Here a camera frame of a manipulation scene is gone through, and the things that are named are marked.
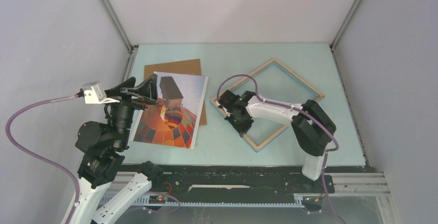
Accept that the brown cardboard backing board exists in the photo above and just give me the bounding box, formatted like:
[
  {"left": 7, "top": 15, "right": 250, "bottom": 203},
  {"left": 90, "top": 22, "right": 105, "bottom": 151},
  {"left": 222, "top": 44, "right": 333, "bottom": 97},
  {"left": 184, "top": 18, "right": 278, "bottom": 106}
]
[{"left": 144, "top": 59, "right": 209, "bottom": 126}]

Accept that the aluminium corner post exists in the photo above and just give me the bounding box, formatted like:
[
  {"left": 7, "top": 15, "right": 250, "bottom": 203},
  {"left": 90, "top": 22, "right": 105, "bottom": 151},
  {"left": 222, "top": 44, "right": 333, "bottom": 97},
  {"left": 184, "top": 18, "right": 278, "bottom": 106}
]
[
  {"left": 330, "top": 0, "right": 364, "bottom": 52},
  {"left": 99, "top": 0, "right": 134, "bottom": 53}
]

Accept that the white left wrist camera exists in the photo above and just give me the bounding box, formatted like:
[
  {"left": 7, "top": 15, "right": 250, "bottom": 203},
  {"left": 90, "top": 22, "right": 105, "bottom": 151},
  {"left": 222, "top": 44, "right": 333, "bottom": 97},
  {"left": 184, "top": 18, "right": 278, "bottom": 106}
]
[{"left": 81, "top": 81, "right": 120, "bottom": 104}]

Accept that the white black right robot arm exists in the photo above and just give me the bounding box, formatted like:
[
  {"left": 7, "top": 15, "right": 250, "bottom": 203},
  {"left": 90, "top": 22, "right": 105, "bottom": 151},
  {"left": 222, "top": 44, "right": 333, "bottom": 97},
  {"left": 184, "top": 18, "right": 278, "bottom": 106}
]
[{"left": 215, "top": 90, "right": 336, "bottom": 192}]

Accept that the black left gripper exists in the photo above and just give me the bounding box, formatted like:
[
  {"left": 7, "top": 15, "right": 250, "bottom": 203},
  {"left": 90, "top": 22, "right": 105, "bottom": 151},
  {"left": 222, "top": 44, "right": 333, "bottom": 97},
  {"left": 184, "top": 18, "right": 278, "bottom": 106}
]
[{"left": 103, "top": 73, "right": 160, "bottom": 148}]

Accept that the left aluminium corner post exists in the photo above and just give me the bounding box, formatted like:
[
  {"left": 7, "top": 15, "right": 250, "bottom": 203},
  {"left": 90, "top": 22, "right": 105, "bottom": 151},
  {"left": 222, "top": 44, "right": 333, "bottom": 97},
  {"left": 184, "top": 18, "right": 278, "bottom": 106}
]
[{"left": 99, "top": 0, "right": 134, "bottom": 53}]

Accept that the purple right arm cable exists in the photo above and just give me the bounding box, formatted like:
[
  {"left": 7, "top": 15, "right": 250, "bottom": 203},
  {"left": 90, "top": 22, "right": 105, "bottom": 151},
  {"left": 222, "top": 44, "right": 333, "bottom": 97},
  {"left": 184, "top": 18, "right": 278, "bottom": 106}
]
[{"left": 216, "top": 74, "right": 346, "bottom": 224}]

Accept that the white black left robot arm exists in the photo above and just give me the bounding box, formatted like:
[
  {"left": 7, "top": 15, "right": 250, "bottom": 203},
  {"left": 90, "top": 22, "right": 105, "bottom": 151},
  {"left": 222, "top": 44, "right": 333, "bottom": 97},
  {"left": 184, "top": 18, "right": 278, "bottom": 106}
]
[{"left": 62, "top": 74, "right": 163, "bottom": 223}]

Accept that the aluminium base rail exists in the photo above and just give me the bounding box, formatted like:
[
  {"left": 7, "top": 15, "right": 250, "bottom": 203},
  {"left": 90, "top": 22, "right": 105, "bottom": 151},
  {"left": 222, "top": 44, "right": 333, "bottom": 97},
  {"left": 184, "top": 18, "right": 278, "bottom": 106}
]
[{"left": 102, "top": 172, "right": 392, "bottom": 210}]

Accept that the right aluminium corner post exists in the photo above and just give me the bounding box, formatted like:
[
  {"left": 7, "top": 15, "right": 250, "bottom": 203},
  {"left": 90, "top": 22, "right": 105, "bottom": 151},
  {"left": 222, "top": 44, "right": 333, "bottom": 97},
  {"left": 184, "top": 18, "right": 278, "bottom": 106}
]
[{"left": 330, "top": 0, "right": 364, "bottom": 52}]

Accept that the wooden picture frame with glass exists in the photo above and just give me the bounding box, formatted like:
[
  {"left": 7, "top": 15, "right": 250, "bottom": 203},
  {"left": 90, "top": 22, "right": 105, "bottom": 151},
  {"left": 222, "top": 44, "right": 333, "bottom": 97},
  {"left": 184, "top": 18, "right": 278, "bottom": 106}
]
[{"left": 210, "top": 58, "right": 335, "bottom": 155}]

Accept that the hot air balloon photo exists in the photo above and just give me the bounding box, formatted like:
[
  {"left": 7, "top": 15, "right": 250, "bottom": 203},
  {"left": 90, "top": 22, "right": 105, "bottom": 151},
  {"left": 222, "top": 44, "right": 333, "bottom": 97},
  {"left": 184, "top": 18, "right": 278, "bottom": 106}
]
[{"left": 130, "top": 82, "right": 199, "bottom": 149}]

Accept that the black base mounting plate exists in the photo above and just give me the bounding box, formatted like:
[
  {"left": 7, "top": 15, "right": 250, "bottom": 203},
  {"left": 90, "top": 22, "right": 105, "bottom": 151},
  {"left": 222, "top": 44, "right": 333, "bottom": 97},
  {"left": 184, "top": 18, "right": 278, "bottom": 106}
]
[{"left": 161, "top": 165, "right": 335, "bottom": 204}]

